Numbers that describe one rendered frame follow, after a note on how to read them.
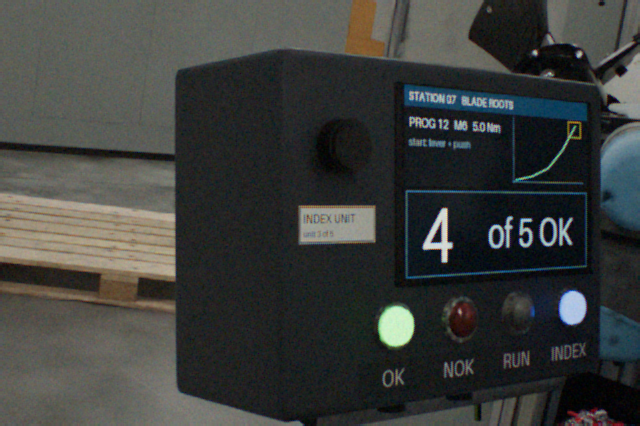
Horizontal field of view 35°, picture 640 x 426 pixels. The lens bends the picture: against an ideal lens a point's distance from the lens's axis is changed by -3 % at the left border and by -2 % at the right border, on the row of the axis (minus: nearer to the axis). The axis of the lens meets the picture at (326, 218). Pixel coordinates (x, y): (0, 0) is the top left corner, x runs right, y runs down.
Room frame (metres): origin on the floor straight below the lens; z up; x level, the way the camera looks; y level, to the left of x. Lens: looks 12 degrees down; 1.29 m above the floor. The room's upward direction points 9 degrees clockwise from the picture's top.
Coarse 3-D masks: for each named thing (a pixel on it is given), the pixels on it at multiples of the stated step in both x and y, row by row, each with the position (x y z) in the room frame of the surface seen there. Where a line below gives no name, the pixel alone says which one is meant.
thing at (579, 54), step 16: (544, 48) 1.43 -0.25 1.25; (560, 48) 1.42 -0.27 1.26; (576, 48) 1.40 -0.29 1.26; (528, 64) 1.43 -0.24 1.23; (544, 64) 1.41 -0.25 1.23; (560, 64) 1.40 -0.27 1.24; (576, 64) 1.39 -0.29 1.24; (576, 80) 1.35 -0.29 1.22; (592, 80) 1.37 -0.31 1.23; (608, 96) 1.46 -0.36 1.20; (608, 112) 1.43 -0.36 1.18
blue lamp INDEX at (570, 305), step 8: (568, 288) 0.63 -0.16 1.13; (576, 288) 0.64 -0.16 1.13; (560, 296) 0.63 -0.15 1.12; (568, 296) 0.63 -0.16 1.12; (576, 296) 0.63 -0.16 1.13; (560, 304) 0.63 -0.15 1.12; (568, 304) 0.62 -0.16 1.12; (576, 304) 0.63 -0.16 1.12; (584, 304) 0.63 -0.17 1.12; (560, 312) 0.62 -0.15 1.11; (568, 312) 0.62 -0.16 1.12; (576, 312) 0.63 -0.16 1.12; (584, 312) 0.63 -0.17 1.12; (560, 320) 0.62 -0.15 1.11; (568, 320) 0.63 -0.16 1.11; (576, 320) 0.63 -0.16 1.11
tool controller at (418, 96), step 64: (256, 64) 0.54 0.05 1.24; (320, 64) 0.54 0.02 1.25; (384, 64) 0.56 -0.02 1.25; (192, 128) 0.58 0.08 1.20; (256, 128) 0.53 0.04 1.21; (320, 128) 0.53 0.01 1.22; (384, 128) 0.56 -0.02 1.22; (448, 128) 0.59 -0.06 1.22; (512, 128) 0.62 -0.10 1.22; (576, 128) 0.66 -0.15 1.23; (192, 192) 0.57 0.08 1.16; (256, 192) 0.52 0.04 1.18; (320, 192) 0.52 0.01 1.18; (384, 192) 0.55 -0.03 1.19; (512, 192) 0.61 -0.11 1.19; (576, 192) 0.65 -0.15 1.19; (192, 256) 0.56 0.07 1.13; (256, 256) 0.52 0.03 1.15; (320, 256) 0.52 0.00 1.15; (384, 256) 0.54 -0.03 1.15; (512, 256) 0.60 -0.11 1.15; (576, 256) 0.64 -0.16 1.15; (192, 320) 0.56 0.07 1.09; (256, 320) 0.51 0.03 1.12; (320, 320) 0.51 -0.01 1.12; (192, 384) 0.55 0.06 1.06; (256, 384) 0.50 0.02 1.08; (320, 384) 0.50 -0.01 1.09; (384, 384) 0.53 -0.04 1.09; (448, 384) 0.56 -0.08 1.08; (512, 384) 0.60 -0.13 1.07
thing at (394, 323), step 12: (384, 312) 0.53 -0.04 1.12; (396, 312) 0.53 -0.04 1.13; (408, 312) 0.54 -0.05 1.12; (384, 324) 0.53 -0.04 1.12; (396, 324) 0.53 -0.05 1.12; (408, 324) 0.54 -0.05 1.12; (384, 336) 0.53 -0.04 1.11; (396, 336) 0.53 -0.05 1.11; (408, 336) 0.53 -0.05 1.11; (384, 348) 0.53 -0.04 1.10; (396, 348) 0.53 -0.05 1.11
